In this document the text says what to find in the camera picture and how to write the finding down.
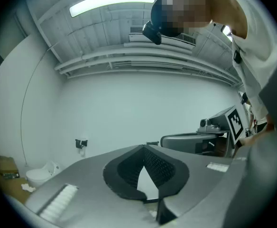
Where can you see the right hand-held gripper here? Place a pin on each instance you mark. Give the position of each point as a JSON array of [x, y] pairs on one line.
[[219, 125]]

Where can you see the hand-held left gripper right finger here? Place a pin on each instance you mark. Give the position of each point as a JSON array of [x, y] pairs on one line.
[[169, 174]]

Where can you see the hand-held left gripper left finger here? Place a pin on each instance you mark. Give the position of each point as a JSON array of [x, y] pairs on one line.
[[119, 182]]

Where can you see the black wall fixture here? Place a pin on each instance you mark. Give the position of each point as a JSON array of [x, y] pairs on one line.
[[78, 143]]

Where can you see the egg-shaped white toilet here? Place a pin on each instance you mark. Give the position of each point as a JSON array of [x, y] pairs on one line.
[[37, 176]]

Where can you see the white ceiling pipe run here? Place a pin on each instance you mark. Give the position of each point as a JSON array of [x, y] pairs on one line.
[[129, 60]]

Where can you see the small black clip-on device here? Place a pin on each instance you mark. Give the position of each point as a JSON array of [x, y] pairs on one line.
[[237, 56]]

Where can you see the torn cardboard box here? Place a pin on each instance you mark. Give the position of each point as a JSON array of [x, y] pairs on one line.
[[5, 165]]

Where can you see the person's white shirt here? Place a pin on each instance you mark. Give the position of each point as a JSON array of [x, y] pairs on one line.
[[259, 44]]

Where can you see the long ceiling light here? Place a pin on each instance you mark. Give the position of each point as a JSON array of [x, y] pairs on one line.
[[112, 2]]

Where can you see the black head-mounted camera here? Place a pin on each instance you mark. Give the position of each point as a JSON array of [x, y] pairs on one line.
[[152, 33]]

